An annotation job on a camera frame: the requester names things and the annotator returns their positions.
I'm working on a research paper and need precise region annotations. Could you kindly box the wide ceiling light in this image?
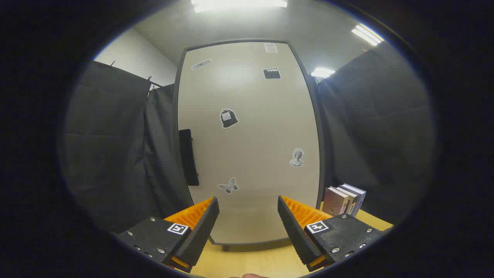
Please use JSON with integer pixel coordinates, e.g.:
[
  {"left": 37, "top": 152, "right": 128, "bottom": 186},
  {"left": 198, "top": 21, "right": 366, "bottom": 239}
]
[{"left": 191, "top": 0, "right": 288, "bottom": 13}]

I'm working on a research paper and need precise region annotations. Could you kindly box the beige cover book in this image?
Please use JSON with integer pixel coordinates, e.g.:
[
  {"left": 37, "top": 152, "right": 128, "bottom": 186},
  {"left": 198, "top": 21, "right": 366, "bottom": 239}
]
[{"left": 336, "top": 186, "right": 359, "bottom": 216}]

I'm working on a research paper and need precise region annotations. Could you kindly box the dark grey cabinet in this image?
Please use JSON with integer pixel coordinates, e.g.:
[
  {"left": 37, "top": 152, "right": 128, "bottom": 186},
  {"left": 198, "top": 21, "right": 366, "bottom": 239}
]
[{"left": 173, "top": 38, "right": 326, "bottom": 251}]

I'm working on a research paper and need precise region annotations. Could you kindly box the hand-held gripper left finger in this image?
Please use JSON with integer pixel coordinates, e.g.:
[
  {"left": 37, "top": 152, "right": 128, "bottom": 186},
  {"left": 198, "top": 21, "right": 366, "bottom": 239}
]
[{"left": 116, "top": 196, "right": 220, "bottom": 273}]

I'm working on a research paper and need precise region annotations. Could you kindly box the white and blue book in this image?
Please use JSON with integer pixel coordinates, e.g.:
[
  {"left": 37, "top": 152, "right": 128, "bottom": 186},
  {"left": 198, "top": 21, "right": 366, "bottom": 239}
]
[{"left": 342, "top": 183, "right": 366, "bottom": 217}]

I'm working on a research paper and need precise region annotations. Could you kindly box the long ceiling light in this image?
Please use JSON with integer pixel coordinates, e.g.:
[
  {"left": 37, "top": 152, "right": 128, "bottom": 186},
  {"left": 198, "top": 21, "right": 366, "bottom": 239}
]
[{"left": 351, "top": 24, "right": 384, "bottom": 47}]

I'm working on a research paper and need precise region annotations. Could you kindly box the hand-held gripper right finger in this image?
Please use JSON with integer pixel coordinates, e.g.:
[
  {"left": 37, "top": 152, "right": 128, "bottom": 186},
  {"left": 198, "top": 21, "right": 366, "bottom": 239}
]
[{"left": 277, "top": 195, "right": 386, "bottom": 272}]

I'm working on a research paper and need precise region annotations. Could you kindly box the black backdrop cloth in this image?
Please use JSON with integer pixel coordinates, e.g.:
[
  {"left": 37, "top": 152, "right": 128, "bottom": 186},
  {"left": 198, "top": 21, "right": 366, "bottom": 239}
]
[{"left": 64, "top": 48, "right": 436, "bottom": 232}]

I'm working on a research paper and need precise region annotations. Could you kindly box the black door handle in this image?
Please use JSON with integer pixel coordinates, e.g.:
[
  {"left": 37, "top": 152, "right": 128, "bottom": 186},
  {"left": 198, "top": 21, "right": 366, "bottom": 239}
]
[{"left": 178, "top": 129, "right": 200, "bottom": 186}]

